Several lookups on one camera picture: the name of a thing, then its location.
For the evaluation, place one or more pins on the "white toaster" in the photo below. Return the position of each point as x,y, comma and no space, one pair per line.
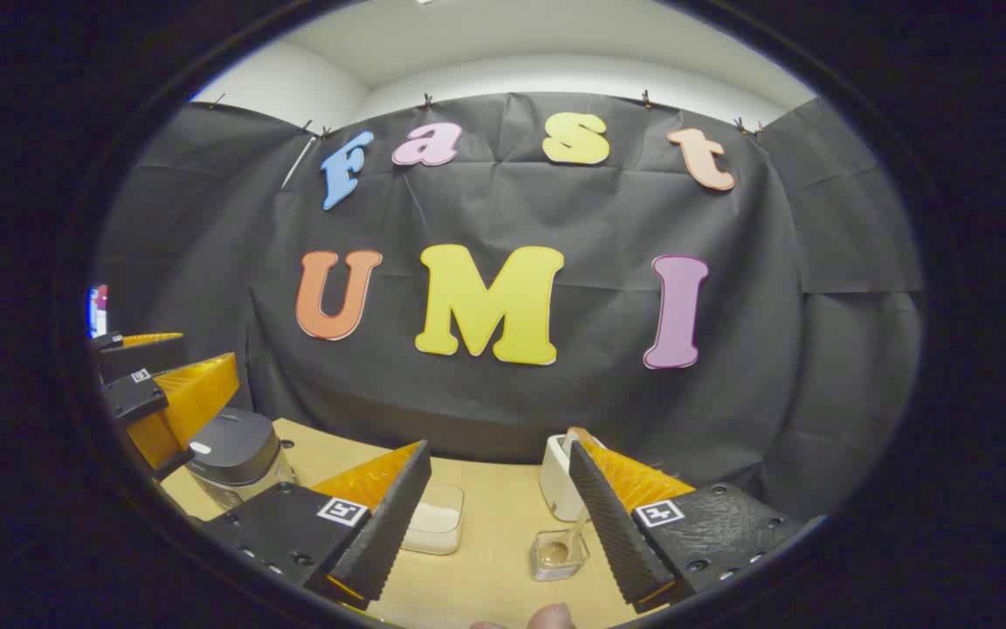
557,489

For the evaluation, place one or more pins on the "dark grey rice cooker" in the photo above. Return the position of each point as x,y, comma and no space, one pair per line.
232,445

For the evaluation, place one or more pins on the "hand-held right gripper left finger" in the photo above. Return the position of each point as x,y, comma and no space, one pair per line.
381,533

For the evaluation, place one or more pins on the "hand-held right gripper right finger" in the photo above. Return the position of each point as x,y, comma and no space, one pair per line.
612,533

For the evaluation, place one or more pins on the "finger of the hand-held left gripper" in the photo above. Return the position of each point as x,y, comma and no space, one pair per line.
132,397
141,356

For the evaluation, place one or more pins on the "clear box of white rice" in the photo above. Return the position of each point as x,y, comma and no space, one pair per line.
435,524

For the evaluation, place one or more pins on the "black backdrop cloth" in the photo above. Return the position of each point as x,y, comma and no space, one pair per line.
485,411

